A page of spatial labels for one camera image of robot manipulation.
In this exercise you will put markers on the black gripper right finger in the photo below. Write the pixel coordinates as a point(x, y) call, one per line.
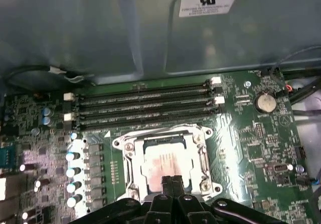
point(190, 209)

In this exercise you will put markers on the thin metal locking lever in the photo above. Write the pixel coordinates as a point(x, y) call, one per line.
point(150, 131)

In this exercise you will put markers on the CPU socket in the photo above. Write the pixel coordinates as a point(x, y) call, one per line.
point(123, 141)

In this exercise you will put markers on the white label sticker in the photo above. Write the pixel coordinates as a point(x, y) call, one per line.
point(208, 4)

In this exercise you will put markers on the silver CPU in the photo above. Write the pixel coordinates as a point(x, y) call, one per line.
point(163, 161)

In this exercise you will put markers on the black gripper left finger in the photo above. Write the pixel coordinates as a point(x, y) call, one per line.
point(161, 209)

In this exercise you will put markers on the green motherboard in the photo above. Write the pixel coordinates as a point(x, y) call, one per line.
point(238, 146)

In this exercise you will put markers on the metal socket cover frame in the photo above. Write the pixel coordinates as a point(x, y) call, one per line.
point(138, 158)

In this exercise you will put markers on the round coin battery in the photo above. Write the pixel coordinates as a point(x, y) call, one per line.
point(266, 103)

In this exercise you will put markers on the black open PC case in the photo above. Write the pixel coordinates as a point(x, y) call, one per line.
point(75, 33)

